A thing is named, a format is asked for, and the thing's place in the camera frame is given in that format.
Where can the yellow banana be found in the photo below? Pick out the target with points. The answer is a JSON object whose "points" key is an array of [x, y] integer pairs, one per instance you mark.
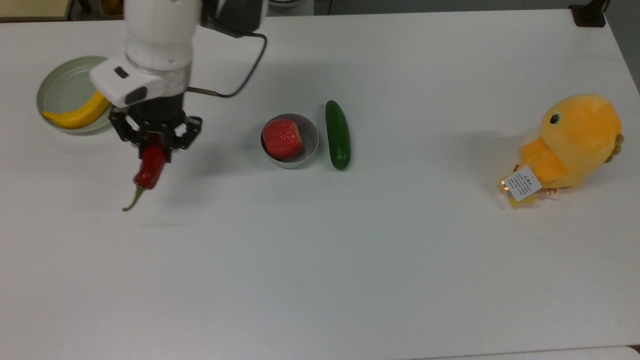
{"points": [[75, 118]]}

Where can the red chili pepper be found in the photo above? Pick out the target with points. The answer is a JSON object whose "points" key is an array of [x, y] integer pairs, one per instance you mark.
{"points": [[151, 172]]}

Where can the yellow wooden desk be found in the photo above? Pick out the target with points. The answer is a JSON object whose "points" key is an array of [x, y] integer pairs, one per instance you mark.
{"points": [[30, 9]]}

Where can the green cucumber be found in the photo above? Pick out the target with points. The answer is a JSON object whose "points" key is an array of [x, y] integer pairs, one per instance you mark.
{"points": [[338, 135]]}

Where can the pale green plastic plate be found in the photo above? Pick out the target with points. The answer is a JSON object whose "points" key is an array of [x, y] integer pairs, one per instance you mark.
{"points": [[65, 85]]}

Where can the black stand base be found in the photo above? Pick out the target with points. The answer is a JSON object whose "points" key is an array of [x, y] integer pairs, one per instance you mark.
{"points": [[590, 17]]}

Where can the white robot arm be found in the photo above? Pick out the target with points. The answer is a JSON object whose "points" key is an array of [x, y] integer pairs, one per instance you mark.
{"points": [[160, 40]]}

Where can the small grey bowl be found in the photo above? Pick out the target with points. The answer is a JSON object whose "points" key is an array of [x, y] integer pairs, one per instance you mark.
{"points": [[310, 135]]}

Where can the black box on arm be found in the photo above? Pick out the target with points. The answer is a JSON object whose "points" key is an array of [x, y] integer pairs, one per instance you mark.
{"points": [[235, 15]]}

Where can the red apple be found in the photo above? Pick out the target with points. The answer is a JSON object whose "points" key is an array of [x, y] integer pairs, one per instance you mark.
{"points": [[282, 139]]}

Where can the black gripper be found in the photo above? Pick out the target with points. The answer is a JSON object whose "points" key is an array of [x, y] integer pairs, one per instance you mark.
{"points": [[157, 112]]}

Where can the yellow plush toy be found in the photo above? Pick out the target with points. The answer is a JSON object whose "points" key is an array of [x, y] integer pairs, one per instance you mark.
{"points": [[575, 135]]}

